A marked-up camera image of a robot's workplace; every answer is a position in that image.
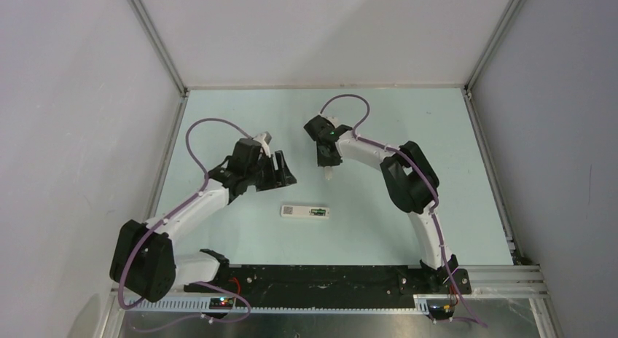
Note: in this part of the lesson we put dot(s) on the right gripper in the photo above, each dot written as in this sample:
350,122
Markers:
323,161

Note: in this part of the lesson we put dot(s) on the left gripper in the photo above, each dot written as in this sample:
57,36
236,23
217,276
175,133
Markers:
284,176

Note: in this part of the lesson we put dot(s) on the white remote control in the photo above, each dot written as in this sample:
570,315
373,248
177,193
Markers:
301,212

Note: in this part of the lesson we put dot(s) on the green AAA battery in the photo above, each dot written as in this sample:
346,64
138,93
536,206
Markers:
318,212

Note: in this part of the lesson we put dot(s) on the white battery cover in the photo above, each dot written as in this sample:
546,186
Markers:
328,173

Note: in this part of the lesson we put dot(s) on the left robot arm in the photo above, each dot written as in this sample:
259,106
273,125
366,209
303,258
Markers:
145,261

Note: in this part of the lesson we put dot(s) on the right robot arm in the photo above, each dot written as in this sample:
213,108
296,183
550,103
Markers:
412,187

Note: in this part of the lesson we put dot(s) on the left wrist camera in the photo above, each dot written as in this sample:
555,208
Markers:
264,139

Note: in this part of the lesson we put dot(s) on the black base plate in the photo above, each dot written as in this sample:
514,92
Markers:
393,285

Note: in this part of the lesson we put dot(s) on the white slotted cable duct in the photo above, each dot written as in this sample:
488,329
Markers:
212,304

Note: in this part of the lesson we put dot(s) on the aluminium frame rail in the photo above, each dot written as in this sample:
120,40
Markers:
143,17

